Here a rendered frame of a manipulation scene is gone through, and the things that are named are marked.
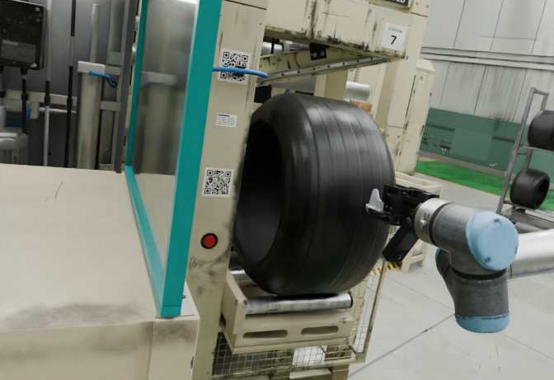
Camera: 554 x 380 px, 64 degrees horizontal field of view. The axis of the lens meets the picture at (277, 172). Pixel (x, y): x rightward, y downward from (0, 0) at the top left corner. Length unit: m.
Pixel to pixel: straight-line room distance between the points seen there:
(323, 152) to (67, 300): 0.72
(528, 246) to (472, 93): 12.22
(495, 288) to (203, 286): 0.72
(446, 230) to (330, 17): 0.87
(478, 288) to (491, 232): 0.10
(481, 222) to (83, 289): 0.60
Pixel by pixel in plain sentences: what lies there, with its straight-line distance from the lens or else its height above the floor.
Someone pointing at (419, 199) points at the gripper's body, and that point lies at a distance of 0.93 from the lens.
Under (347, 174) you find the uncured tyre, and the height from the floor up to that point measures 1.31.
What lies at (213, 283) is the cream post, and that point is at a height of 0.94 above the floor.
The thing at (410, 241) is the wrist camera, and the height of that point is 1.22.
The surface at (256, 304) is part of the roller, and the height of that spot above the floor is 0.91.
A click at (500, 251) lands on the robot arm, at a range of 0.82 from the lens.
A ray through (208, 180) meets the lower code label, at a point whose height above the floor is 1.22.
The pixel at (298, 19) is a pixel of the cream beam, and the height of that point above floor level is 1.69.
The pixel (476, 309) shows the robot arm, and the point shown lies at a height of 1.17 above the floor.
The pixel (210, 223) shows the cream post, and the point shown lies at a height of 1.11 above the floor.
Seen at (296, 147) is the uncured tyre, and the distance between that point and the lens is 1.07.
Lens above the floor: 1.50
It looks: 12 degrees down
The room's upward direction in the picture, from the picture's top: 10 degrees clockwise
